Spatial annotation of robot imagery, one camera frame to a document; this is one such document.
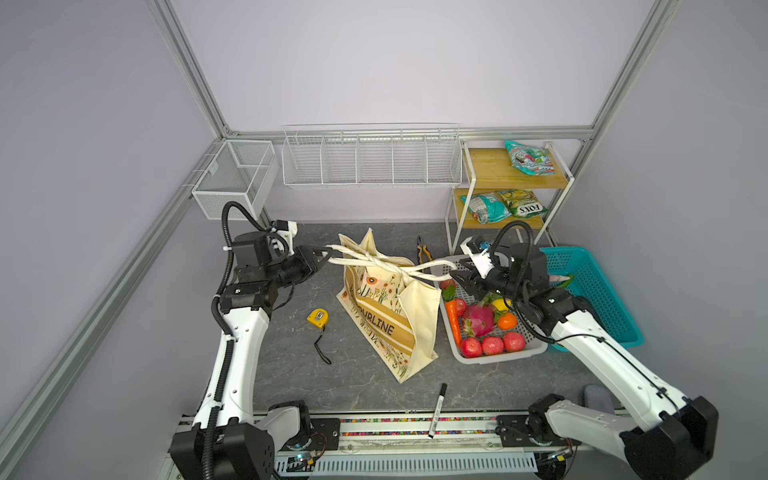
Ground cream floral tote bag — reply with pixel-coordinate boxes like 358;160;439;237
327;230;458;383

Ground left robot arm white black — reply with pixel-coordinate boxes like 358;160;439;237
169;201;331;479

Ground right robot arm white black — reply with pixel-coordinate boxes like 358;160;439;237
451;236;719;479

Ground teal white snack bag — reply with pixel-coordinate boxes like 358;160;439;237
460;192;511;225

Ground green Fox's candy bag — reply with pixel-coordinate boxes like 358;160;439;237
497;189;548;219

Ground teal pink snack bag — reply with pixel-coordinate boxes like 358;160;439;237
505;141;555;176

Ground orange carrot in white basket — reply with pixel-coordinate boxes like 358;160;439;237
444;299;461;346

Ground pink dragon fruit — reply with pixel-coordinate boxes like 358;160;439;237
462;304;495;337

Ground small orange tangerine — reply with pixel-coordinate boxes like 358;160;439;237
496;312;518;331

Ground yellow black pliers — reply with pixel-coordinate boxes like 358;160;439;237
416;236;433;274

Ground red apple front right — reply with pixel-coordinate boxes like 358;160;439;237
503;331;526;353

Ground red apple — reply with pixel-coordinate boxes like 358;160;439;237
481;336;505;356
503;331;526;353
460;337;483;359

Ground yellow tape measure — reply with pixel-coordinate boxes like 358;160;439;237
307;308;332;365

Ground white plastic fruit basket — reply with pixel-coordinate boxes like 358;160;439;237
434;281;546;365

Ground teal plastic vegetable basket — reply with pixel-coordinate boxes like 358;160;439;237
540;247;644;348

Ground red apple front left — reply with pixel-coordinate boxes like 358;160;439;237
460;337;483;359

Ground red apple front middle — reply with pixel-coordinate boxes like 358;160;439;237
481;336;505;356

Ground white mesh box basket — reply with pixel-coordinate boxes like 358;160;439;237
192;140;279;220

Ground white wooden two-tier shelf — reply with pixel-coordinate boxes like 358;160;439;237
444;141;575;255

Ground black marker pen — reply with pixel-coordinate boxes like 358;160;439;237
427;383;448;439

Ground grey wrist rest pad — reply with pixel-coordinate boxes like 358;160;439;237
581;384;615;415

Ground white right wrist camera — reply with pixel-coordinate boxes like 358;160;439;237
460;235;494;279

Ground white wire wall basket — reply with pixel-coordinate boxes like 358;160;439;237
282;123;463;188

